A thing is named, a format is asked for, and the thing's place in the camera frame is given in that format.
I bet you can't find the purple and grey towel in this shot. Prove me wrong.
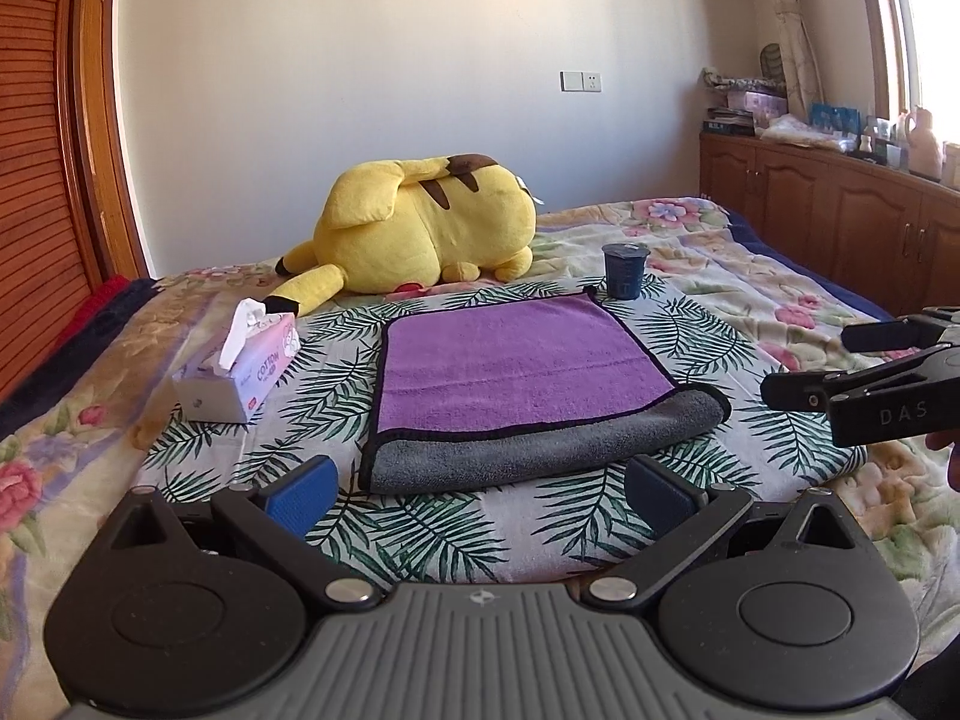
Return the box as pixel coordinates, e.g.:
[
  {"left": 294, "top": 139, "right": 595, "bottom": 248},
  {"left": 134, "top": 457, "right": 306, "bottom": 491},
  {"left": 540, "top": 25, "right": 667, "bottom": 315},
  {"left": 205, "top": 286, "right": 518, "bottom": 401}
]
[{"left": 358, "top": 288, "right": 732, "bottom": 496}]

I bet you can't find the wooden low cabinet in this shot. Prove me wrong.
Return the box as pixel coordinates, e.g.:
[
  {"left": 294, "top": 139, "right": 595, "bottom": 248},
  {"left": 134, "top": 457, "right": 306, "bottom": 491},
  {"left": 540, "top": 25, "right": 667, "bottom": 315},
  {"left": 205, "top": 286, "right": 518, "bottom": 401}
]
[{"left": 700, "top": 133, "right": 958, "bottom": 314}]

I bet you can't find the palm leaf print cloth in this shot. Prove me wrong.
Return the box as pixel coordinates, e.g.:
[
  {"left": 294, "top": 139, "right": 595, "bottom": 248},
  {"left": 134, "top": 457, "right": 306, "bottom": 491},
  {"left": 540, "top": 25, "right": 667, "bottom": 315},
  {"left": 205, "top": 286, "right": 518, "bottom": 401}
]
[{"left": 140, "top": 277, "right": 866, "bottom": 587}]

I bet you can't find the pink tissue box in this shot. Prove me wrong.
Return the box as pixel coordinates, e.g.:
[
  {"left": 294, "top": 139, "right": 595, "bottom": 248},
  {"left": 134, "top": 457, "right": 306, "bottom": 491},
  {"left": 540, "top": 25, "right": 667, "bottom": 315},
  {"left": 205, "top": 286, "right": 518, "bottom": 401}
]
[{"left": 172, "top": 299, "right": 301, "bottom": 424}]

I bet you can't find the dark blue cup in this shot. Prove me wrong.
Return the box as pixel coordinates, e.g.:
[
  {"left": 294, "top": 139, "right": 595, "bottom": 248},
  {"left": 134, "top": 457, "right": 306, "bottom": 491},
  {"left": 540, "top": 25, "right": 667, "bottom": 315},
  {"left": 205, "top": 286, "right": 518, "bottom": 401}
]
[{"left": 602, "top": 242, "right": 649, "bottom": 301}]

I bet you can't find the clutter on cabinet top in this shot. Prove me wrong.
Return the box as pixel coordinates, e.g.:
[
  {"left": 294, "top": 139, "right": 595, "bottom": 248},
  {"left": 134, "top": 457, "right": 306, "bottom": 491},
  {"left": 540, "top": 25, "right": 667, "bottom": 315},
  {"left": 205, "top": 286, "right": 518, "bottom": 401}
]
[{"left": 701, "top": 44, "right": 958, "bottom": 190}]

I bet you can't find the floral curtain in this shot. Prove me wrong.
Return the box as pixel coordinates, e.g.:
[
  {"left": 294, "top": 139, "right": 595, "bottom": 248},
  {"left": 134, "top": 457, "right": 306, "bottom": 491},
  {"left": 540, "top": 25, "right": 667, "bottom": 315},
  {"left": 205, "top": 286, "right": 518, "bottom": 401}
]
[{"left": 771, "top": 0, "right": 823, "bottom": 121}]

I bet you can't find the red blanket at bedside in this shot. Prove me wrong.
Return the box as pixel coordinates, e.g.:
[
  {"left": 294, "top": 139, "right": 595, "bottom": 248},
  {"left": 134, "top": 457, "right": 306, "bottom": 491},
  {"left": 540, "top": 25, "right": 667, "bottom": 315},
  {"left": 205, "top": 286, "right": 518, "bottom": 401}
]
[{"left": 53, "top": 275, "right": 130, "bottom": 349}]

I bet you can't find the yellow Pikachu plush toy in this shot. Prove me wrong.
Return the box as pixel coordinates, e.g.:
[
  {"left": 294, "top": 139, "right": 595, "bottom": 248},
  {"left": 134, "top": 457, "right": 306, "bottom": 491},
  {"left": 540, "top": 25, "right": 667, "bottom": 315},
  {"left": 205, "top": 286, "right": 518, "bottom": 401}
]
[{"left": 263, "top": 154, "right": 539, "bottom": 316}]

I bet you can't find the wooden louvered wardrobe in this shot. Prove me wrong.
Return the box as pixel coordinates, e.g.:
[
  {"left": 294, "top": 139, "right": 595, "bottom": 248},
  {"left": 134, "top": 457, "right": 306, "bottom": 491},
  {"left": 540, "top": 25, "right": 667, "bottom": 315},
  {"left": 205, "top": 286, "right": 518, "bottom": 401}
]
[{"left": 2, "top": 0, "right": 148, "bottom": 392}]

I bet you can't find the white wall socket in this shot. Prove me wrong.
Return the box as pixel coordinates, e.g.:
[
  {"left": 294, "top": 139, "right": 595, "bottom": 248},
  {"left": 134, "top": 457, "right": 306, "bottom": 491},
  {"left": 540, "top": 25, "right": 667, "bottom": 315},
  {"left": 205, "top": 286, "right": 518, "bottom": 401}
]
[{"left": 560, "top": 70, "right": 602, "bottom": 93}]

